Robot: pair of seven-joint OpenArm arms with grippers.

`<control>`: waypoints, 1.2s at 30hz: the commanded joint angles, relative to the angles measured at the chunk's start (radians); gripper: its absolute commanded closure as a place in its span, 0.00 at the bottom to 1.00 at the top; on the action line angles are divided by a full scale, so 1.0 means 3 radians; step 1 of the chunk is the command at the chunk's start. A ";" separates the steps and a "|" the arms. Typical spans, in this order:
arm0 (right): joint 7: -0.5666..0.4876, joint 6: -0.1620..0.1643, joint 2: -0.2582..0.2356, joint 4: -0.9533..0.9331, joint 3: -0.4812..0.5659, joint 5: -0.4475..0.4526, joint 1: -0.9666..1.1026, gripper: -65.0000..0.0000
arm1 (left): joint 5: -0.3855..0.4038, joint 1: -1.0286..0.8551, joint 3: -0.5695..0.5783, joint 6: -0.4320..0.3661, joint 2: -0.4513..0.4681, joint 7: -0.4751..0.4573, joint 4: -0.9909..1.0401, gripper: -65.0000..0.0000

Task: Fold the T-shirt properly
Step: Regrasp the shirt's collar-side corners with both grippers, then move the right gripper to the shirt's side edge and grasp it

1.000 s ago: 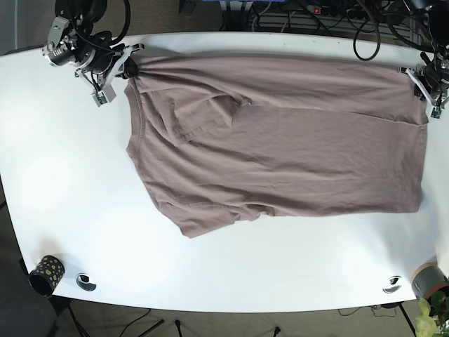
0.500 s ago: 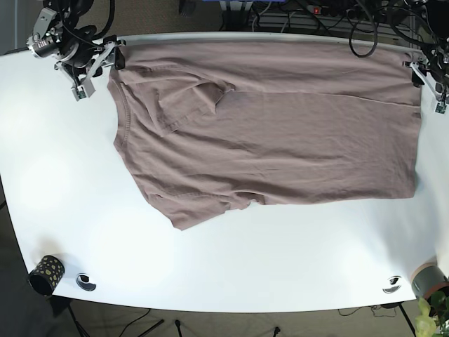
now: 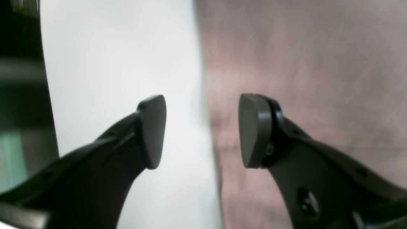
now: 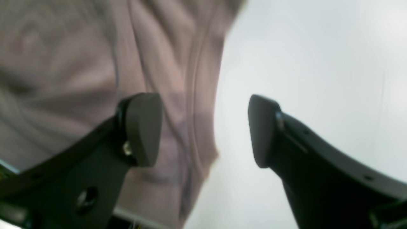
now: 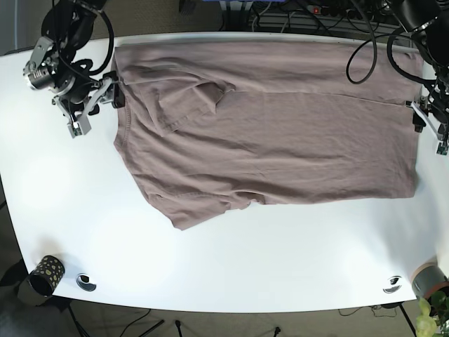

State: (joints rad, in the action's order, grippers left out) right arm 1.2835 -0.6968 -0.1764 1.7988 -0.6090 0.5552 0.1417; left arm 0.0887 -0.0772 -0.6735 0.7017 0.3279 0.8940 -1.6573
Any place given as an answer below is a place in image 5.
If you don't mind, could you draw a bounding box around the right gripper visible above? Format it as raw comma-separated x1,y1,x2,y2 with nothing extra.
52,72,126,138

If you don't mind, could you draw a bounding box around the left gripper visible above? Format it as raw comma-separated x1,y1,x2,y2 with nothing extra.
404,96,448,156

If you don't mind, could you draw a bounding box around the dusty pink T-shirt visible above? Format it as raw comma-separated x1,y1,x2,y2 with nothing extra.
112,41,420,230

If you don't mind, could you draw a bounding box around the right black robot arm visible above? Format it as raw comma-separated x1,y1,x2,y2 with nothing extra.
23,1,125,138

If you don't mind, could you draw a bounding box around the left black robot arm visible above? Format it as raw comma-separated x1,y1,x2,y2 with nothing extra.
387,1,448,155

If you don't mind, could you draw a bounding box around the grey plant pot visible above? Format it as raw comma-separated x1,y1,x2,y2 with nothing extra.
410,263,448,299

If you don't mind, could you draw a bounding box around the right metal table grommet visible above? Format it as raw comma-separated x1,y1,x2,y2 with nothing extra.
382,275,403,294

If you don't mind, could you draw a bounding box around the metal table grommet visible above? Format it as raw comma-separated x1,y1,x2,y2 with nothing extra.
76,274,97,292
382,275,403,294

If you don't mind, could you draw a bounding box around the left metal table grommet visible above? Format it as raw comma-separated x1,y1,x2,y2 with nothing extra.
76,274,97,292

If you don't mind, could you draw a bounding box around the black floral cup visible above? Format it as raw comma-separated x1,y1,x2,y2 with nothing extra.
28,256,65,297

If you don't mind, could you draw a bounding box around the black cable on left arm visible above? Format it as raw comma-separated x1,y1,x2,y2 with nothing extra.
345,0,436,86

